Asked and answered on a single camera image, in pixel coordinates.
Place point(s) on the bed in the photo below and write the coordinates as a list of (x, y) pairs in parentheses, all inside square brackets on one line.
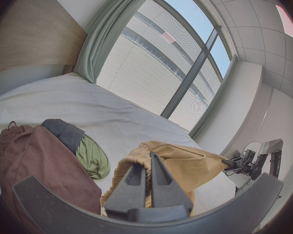
[(127, 111)]

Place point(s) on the window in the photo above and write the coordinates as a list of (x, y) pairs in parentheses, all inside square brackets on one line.
[(149, 69)]

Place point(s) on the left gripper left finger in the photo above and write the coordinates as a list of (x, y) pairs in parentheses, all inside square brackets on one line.
[(117, 199)]

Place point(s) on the tan shorts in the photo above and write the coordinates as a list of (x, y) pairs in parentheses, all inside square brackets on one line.
[(185, 164)]

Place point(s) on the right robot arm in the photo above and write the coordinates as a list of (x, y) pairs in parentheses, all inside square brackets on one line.
[(271, 146)]

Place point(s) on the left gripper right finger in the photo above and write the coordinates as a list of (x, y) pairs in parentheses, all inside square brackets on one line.
[(171, 196)]

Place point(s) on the brown shorts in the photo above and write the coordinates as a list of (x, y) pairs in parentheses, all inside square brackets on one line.
[(51, 167)]

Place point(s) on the green garment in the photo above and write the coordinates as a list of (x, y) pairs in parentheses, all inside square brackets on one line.
[(92, 157)]

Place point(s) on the black garment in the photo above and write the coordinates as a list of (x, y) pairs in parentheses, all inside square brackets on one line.
[(61, 130)]

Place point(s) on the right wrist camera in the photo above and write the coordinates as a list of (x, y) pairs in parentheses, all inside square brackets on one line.
[(249, 154)]

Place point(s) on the ceiling light panel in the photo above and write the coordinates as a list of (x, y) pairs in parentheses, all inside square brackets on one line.
[(289, 23)]

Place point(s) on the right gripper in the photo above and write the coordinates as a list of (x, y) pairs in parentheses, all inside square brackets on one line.
[(238, 163)]

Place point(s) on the grey-green curtain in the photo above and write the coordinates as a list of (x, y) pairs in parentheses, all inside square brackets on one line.
[(88, 57)]

